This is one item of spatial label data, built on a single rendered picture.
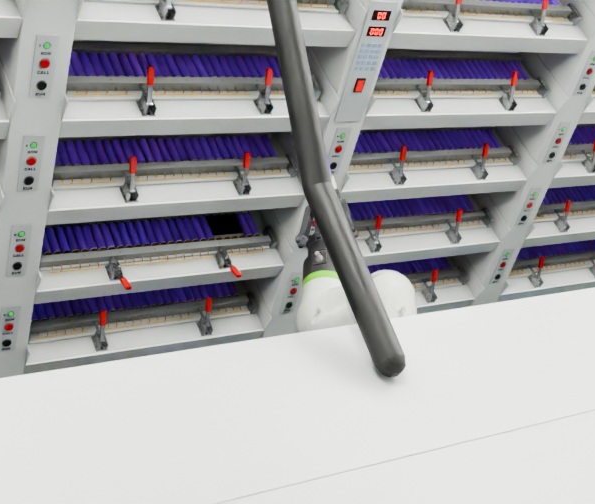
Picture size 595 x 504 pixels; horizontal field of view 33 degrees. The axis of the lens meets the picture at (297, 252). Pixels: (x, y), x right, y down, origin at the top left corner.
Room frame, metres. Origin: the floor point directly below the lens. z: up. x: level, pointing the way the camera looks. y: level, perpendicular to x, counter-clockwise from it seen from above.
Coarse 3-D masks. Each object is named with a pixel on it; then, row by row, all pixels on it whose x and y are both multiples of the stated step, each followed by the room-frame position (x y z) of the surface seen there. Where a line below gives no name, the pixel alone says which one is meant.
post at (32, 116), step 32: (32, 0) 1.60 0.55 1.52; (64, 0) 1.64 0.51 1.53; (32, 32) 1.61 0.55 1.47; (64, 32) 1.64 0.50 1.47; (32, 64) 1.61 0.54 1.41; (64, 64) 1.65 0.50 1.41; (64, 96) 1.65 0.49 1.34; (32, 128) 1.62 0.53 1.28; (0, 160) 1.62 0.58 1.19; (32, 192) 1.63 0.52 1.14; (0, 224) 1.60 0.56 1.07; (0, 256) 1.60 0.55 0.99; (32, 256) 1.64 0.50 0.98; (0, 288) 1.61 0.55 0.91; (32, 288) 1.65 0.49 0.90; (0, 352) 1.62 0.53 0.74
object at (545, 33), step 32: (416, 0) 2.21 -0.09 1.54; (448, 0) 2.27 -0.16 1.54; (480, 0) 2.34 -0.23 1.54; (512, 0) 2.43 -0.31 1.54; (544, 0) 2.40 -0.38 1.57; (576, 0) 2.54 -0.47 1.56; (416, 32) 2.14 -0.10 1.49; (448, 32) 2.20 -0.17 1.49; (480, 32) 2.26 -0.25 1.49; (512, 32) 2.33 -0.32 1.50; (544, 32) 2.39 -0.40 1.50; (576, 32) 2.48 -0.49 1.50
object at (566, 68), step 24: (552, 72) 2.53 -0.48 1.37; (576, 72) 2.48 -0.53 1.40; (576, 96) 2.50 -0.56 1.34; (552, 120) 2.48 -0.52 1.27; (576, 120) 2.53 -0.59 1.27; (528, 144) 2.51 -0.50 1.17; (552, 168) 2.52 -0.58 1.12; (504, 192) 2.52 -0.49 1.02; (528, 192) 2.49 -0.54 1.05; (504, 216) 2.49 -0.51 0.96; (504, 240) 2.48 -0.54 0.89; (480, 264) 2.50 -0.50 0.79
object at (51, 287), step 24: (192, 216) 2.04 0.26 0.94; (264, 216) 2.13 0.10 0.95; (120, 264) 1.82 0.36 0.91; (144, 264) 1.85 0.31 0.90; (168, 264) 1.88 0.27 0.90; (192, 264) 1.91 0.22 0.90; (216, 264) 1.94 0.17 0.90; (240, 264) 1.97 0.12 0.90; (264, 264) 2.01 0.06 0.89; (48, 288) 1.68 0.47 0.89; (72, 288) 1.70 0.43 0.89; (96, 288) 1.74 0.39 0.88; (120, 288) 1.78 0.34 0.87; (144, 288) 1.82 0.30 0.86; (168, 288) 1.86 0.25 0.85
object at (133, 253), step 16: (224, 240) 1.99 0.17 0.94; (240, 240) 2.01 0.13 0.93; (256, 240) 2.04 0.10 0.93; (48, 256) 1.72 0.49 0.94; (64, 256) 1.74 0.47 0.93; (80, 256) 1.76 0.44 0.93; (96, 256) 1.78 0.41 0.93; (112, 256) 1.80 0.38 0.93; (128, 256) 1.83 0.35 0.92; (144, 256) 1.85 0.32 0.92; (176, 256) 1.89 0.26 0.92; (192, 256) 1.92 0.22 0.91; (208, 256) 1.94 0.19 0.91
